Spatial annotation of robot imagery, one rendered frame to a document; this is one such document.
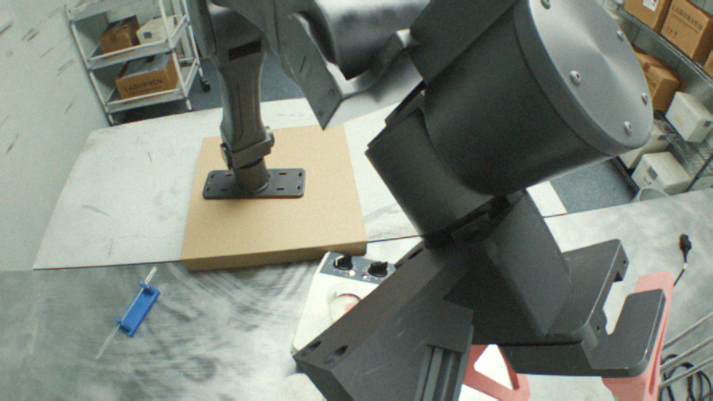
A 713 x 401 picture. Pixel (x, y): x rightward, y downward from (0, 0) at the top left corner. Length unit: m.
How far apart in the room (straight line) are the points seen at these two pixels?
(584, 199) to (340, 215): 1.92
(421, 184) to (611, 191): 2.46
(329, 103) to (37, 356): 0.75
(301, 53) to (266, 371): 0.49
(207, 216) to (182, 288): 0.14
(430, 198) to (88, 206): 0.86
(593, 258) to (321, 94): 0.15
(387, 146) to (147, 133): 0.94
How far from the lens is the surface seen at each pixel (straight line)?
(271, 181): 0.71
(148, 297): 0.69
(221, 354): 0.61
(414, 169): 0.15
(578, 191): 2.41
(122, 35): 2.56
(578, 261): 0.20
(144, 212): 0.83
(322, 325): 0.50
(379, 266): 0.57
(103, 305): 0.75
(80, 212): 0.94
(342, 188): 0.69
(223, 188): 0.72
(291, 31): 0.18
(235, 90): 0.47
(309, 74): 0.17
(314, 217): 0.65
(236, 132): 0.54
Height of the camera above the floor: 1.45
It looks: 50 degrees down
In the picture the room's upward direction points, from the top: 1 degrees clockwise
